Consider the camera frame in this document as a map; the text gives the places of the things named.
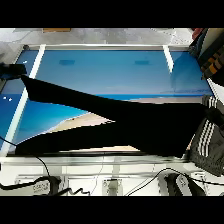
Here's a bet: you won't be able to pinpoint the black pants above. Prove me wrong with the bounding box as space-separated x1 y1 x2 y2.
14 74 210 160

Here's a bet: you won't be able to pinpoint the heap of clothes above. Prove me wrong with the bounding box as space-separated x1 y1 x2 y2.
187 27 224 81

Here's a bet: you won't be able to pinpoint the black white-striped garment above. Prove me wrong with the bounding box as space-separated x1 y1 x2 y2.
185 94 224 178

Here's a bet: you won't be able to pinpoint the silver frame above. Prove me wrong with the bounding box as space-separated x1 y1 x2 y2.
0 43 224 197

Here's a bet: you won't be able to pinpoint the black cable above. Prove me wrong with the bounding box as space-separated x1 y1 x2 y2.
124 167 224 197
0 135 52 178
59 187 92 197

